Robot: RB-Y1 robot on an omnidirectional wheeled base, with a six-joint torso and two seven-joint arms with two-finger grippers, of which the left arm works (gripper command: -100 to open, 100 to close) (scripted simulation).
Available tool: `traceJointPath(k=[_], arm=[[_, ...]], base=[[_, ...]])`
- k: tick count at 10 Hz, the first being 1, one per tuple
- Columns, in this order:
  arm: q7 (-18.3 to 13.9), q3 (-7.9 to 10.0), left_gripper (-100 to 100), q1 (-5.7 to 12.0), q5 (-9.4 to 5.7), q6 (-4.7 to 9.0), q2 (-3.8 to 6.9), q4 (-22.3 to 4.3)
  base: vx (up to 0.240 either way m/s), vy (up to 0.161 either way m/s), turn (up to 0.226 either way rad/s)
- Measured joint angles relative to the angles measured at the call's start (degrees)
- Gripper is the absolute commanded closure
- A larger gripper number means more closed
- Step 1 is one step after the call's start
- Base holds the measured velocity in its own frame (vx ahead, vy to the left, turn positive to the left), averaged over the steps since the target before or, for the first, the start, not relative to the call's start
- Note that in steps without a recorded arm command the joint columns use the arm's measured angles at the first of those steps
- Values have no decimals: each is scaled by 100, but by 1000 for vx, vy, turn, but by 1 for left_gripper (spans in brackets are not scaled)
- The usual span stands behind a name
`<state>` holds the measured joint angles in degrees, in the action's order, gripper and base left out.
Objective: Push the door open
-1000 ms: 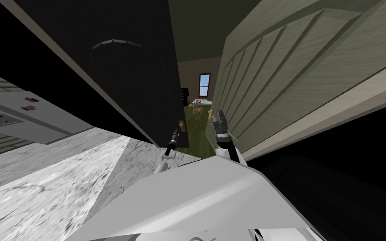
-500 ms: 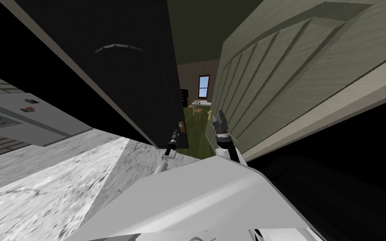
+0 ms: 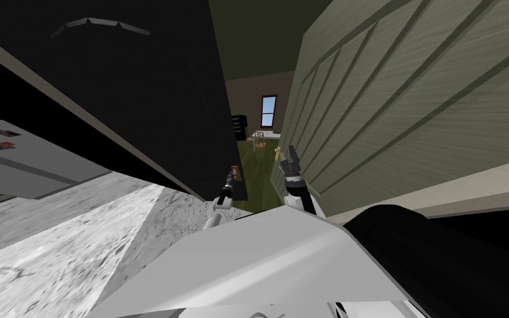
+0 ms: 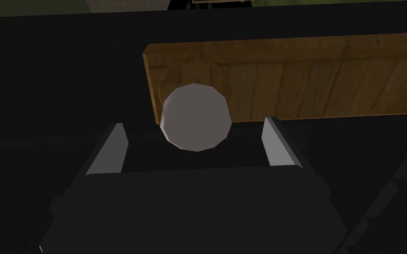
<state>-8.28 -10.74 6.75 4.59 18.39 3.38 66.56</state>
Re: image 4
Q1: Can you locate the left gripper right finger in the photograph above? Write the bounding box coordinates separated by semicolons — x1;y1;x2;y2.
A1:
261;116;305;169

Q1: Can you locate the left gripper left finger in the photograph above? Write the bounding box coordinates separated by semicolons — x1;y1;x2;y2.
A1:
84;122;130;176

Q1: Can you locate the brown wooden drawer front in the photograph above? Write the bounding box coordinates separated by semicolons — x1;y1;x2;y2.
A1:
142;32;407;126

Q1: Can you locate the grey ball knob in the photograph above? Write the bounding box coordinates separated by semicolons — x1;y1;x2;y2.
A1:
159;82;233;153

